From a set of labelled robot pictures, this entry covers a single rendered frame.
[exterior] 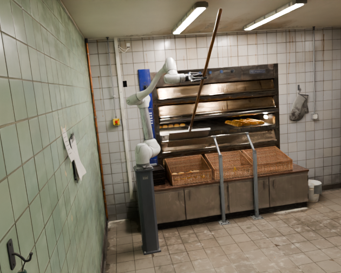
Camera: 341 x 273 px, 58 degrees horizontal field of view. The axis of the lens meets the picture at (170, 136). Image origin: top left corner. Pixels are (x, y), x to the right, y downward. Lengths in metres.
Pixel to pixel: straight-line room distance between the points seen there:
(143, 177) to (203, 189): 1.05
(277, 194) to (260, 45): 2.17
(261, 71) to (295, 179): 1.64
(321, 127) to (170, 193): 2.69
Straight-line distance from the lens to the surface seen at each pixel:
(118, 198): 4.62
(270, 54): 4.94
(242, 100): 4.75
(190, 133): 4.06
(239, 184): 4.32
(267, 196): 4.54
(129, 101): 3.43
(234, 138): 4.74
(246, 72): 4.77
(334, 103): 5.52
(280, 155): 4.91
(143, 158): 3.39
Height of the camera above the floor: 1.86
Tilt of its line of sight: 9 degrees down
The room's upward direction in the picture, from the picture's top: 5 degrees counter-clockwise
